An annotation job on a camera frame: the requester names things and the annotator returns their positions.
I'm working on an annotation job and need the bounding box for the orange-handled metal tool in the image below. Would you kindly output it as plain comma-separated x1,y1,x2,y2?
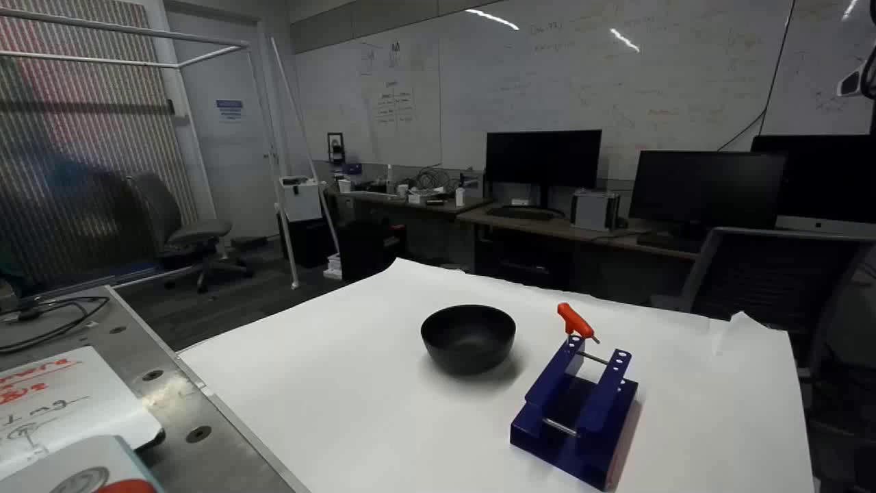
556,301,613,367

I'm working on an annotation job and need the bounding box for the black bowl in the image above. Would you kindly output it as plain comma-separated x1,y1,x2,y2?
420,304,521,378

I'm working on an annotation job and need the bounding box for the cluttered office desk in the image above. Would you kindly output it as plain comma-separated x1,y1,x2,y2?
324,184,491,276

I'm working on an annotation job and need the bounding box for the wooden office desk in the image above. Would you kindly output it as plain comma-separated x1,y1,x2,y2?
456,202,706,308

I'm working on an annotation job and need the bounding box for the black computer monitor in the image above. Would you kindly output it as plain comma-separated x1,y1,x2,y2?
482,128,606,210
628,149,788,243

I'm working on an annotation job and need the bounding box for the white rolling cart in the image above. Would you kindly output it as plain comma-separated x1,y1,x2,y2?
275,172,346,283

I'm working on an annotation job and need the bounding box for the small white box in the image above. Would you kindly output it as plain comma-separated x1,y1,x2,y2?
571,186,624,232

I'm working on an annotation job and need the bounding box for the white paper sheet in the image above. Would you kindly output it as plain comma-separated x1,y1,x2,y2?
177,256,820,493

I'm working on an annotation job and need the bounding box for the blue metal rack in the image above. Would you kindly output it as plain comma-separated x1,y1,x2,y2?
506,334,642,493

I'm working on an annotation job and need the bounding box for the white door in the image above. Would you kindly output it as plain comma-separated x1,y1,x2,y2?
177,13,283,243

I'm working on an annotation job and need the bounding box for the grey office chair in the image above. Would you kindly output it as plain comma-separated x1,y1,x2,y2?
127,171,259,297

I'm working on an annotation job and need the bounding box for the mesh-back office chair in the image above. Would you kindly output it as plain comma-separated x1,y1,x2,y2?
679,226,876,369

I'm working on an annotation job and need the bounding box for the silver-chin computer monitor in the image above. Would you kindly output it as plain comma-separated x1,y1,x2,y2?
751,132,876,243

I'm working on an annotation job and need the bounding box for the paper with red print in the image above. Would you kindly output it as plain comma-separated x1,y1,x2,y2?
0,342,167,482

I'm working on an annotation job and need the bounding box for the booklet with round logo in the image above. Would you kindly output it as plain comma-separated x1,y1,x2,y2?
0,434,170,493

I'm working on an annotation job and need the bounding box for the wire mesh cage panel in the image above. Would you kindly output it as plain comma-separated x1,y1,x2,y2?
0,0,249,297

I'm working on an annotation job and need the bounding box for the thin hanging wall cable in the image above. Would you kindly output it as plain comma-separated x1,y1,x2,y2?
717,0,803,153

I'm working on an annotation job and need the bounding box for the black cable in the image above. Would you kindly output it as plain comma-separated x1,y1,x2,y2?
0,290,114,360

